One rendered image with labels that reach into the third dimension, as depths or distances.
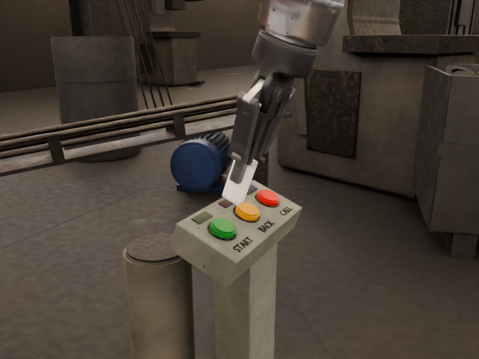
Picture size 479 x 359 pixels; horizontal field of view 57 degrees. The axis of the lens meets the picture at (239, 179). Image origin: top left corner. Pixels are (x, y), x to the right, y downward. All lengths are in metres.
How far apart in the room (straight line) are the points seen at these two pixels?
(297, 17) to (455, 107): 1.40
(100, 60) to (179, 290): 2.61
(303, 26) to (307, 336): 1.10
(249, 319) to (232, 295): 0.05
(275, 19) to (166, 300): 0.50
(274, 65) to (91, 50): 2.79
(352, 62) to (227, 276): 2.14
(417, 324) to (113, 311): 0.99
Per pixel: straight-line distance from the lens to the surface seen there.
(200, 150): 2.39
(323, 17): 0.52
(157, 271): 0.76
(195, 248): 0.64
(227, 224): 0.66
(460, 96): 1.85
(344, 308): 1.59
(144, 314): 0.82
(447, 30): 6.56
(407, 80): 2.51
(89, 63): 3.28
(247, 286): 0.71
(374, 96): 2.60
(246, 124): 0.53
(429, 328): 1.58
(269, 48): 0.53
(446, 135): 1.87
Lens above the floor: 0.88
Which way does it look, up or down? 18 degrees down
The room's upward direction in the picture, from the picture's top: straight up
